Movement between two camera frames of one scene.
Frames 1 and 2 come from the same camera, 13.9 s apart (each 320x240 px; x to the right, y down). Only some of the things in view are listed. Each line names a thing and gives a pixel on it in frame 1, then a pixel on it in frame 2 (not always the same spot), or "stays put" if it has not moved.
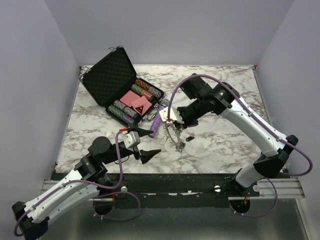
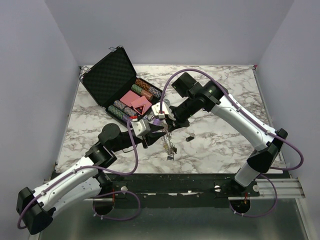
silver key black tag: x=191 y=137 stays put
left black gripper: x=146 y=155 → x=152 y=136
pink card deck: x=129 y=97 stays put
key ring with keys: x=179 y=145 → x=168 y=146
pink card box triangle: x=141 y=105 stays put
